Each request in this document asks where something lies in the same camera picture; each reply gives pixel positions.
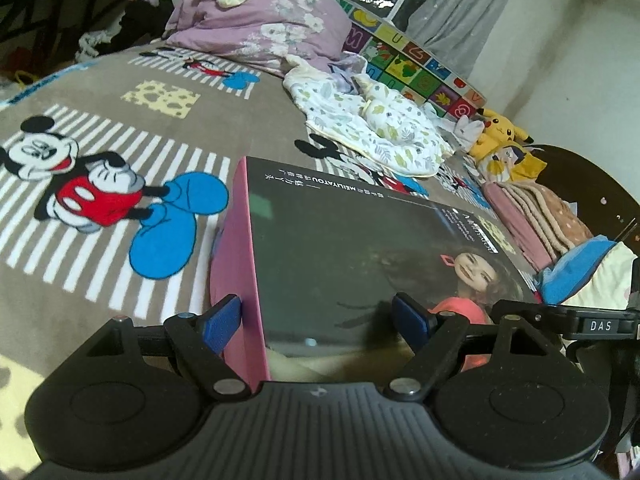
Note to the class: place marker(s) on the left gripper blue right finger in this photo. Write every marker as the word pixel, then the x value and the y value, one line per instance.
pixel 434 339

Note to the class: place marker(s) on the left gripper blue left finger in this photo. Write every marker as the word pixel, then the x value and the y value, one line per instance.
pixel 198 342

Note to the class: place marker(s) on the pink striped folded blanket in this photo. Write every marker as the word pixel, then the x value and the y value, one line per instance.
pixel 542 225

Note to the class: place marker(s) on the yellow Pikachu plush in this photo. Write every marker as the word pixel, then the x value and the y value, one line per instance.
pixel 498 131

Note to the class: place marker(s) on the white leaf print blanket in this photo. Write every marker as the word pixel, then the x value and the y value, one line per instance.
pixel 375 121

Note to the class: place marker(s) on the colourful alphabet play mat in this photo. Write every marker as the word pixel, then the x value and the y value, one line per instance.
pixel 397 61

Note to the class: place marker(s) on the grey curtain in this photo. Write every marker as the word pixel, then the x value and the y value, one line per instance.
pixel 455 31

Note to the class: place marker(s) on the purple floral duvet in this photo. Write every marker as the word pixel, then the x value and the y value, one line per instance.
pixel 262 33

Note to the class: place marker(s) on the cluttered desk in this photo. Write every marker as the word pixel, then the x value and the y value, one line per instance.
pixel 37 35

